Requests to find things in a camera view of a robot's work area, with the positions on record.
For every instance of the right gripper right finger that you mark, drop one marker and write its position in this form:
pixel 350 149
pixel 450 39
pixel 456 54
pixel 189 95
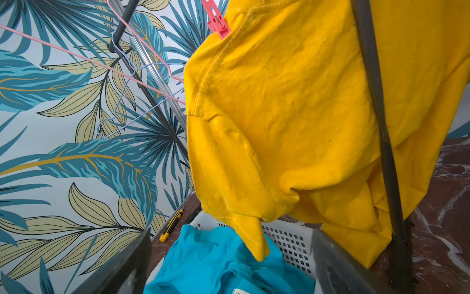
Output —
pixel 338 272

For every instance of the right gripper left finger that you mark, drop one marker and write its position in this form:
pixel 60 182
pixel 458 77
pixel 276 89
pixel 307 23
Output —
pixel 125 273

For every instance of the turquoise printed t-shirt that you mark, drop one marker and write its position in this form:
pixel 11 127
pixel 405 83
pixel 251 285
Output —
pixel 218 262

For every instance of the yellow t-shirt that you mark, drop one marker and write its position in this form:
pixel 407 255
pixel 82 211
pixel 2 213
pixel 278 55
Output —
pixel 424 58

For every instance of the pink wire hanger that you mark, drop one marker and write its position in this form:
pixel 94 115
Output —
pixel 96 63

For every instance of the light blue wire hanger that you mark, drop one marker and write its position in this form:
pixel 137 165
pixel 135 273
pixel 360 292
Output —
pixel 134 73

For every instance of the black clothes rack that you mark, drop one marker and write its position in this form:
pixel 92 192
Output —
pixel 382 128

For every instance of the grey perforated plastic basket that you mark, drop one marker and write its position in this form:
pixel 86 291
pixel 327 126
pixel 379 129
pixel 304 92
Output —
pixel 293 240

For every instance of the yellow utility knife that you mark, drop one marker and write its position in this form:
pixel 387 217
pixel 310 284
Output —
pixel 171 226

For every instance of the pink red clothespin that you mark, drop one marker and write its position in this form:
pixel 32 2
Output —
pixel 216 22

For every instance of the left aluminium frame post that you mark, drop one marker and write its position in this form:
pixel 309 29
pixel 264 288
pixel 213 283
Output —
pixel 152 60

